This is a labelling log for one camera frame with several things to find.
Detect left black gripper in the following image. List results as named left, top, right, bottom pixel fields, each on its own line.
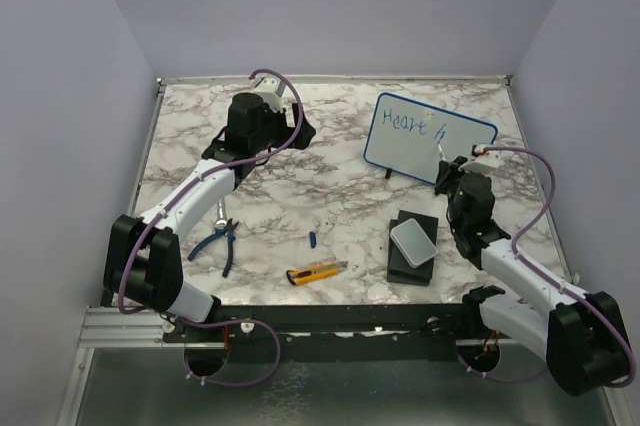
left=250, top=102, right=314, bottom=153

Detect blue whiteboard marker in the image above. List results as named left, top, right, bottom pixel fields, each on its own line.
left=437, top=143, right=447, bottom=161

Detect blue framed whiteboard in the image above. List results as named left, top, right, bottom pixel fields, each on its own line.
left=363, top=93, right=498, bottom=184

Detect blue marker cap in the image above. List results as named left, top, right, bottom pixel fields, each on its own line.
left=309, top=231, right=317, bottom=249

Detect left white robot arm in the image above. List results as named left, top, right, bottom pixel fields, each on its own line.
left=103, top=92, right=316, bottom=341

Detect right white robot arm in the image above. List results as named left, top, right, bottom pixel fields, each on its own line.
left=435, top=145, right=638, bottom=396

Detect grey white eraser case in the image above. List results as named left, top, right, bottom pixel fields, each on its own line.
left=390, top=218, right=438, bottom=269

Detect black box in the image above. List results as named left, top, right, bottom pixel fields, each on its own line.
left=386, top=210, right=439, bottom=286

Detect silver wrench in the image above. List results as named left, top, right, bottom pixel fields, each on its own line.
left=214, top=199, right=228, bottom=231

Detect yellow utility knife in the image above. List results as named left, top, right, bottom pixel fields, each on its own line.
left=286, top=261, right=348, bottom=286

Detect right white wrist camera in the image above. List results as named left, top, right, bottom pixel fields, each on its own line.
left=459, top=144, right=502, bottom=175

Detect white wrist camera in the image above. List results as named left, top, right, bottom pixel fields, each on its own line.
left=251, top=77, right=285, bottom=113
left=459, top=144, right=502, bottom=175

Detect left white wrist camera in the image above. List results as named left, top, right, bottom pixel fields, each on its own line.
left=251, top=77, right=285, bottom=113

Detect blue handled pliers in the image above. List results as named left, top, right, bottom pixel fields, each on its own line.
left=187, top=218, right=239, bottom=278

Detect black mounting base rail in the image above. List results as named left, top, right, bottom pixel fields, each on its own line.
left=164, top=301, right=501, bottom=365

